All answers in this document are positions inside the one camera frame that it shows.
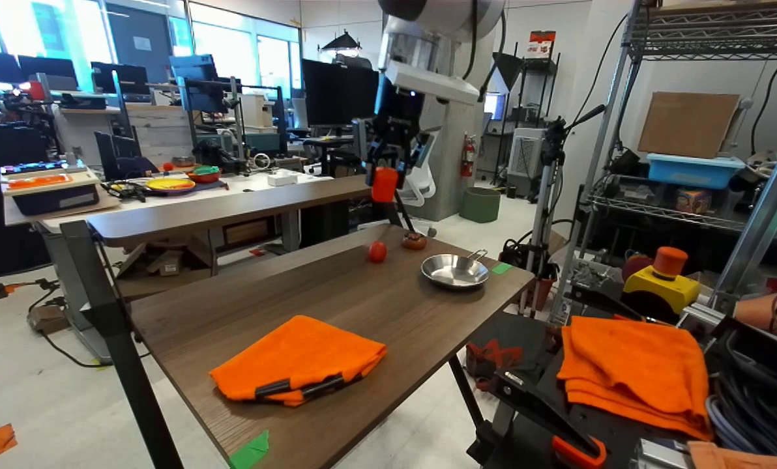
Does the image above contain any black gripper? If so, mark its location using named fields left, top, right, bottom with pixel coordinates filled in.
left=368, top=144, right=403, bottom=205

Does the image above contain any red bell pepper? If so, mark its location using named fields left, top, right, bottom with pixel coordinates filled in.
left=368, top=240, right=389, bottom=262

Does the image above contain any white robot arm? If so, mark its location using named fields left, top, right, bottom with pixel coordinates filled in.
left=368, top=0, right=502, bottom=205

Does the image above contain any green trash bin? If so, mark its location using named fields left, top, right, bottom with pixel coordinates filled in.
left=459, top=184, right=500, bottom=225

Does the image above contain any silver metal bowl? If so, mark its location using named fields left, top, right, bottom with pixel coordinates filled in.
left=420, top=252, right=491, bottom=289

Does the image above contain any orange cloth on wooden table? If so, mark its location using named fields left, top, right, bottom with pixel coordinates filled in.
left=208, top=316, right=389, bottom=407

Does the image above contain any black perforated workbench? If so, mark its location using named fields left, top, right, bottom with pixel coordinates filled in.
left=463, top=311, right=777, bottom=469

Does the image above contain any grey side table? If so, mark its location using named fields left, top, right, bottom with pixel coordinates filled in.
left=36, top=175, right=368, bottom=363

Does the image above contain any blue plastic bin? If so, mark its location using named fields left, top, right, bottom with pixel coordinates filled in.
left=646, top=154, right=742, bottom=191

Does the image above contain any yellow emergency stop button box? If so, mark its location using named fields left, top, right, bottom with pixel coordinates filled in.
left=624, top=244, right=700, bottom=313

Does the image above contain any green tape marker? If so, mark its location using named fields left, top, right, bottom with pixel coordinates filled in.
left=230, top=433, right=272, bottom=469

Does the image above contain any folded orange cloth on bench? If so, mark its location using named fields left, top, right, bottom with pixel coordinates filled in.
left=557, top=318, right=712, bottom=440

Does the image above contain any black orange clamp left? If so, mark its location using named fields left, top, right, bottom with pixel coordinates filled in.
left=492, top=369, right=607, bottom=469

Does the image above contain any camera tripod stand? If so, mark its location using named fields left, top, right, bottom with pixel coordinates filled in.
left=500, top=104, right=604, bottom=283

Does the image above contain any metal wire shelf rack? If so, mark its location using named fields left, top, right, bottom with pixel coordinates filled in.
left=574, top=0, right=777, bottom=313

